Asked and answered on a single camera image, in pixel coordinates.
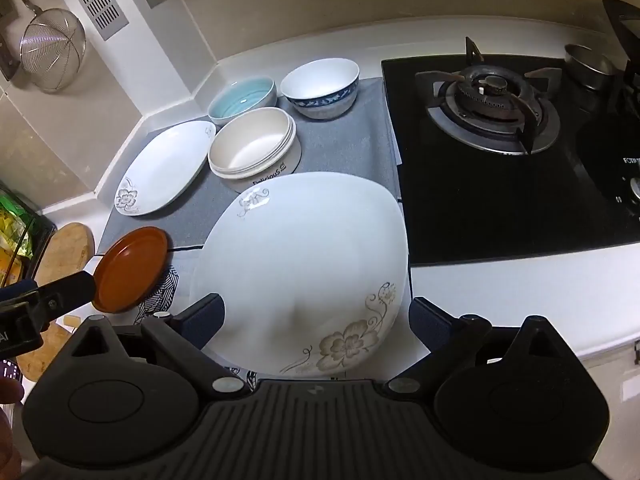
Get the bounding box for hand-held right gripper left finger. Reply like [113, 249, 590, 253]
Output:
[65, 295, 261, 397]

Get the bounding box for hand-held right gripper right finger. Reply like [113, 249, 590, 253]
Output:
[382, 296, 572, 395]

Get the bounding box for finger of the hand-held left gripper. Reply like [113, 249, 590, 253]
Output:
[37, 271, 97, 319]

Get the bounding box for brown round plate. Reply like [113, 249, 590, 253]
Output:
[93, 226, 169, 314]

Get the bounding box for white square floral plate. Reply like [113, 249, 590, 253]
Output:
[192, 171, 408, 378]

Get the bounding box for white oval floral plate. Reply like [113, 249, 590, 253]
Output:
[114, 120, 217, 217]

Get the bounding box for beige bowl with dark print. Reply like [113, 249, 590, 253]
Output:
[209, 110, 302, 194]

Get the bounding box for plain beige bowl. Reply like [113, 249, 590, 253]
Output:
[208, 107, 295, 175]

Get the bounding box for teal glazed bowl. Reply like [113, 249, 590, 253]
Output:
[207, 76, 277, 127]

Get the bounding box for white bowl with blue band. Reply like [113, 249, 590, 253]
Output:
[280, 58, 361, 121]

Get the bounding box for person's left hand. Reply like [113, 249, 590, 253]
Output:
[0, 377, 25, 466]

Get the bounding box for wooden cutting board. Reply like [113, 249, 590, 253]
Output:
[17, 222, 96, 386]

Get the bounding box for green and yellow snack packets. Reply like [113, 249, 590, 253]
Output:
[0, 195, 43, 271]

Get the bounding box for black glass gas hob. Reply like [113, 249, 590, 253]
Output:
[381, 55, 640, 267]

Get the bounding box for grey dish mat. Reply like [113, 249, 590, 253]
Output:
[100, 77, 403, 261]

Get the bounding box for gas burner with pan support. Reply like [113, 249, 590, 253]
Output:
[415, 36, 563, 156]
[602, 0, 640, 111]

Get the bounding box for large grey vent grille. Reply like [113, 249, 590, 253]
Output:
[55, 0, 130, 41]

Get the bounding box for small metal pot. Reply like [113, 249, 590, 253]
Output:
[564, 44, 618, 92]

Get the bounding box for metal wire strainer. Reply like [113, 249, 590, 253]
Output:
[0, 0, 87, 93]

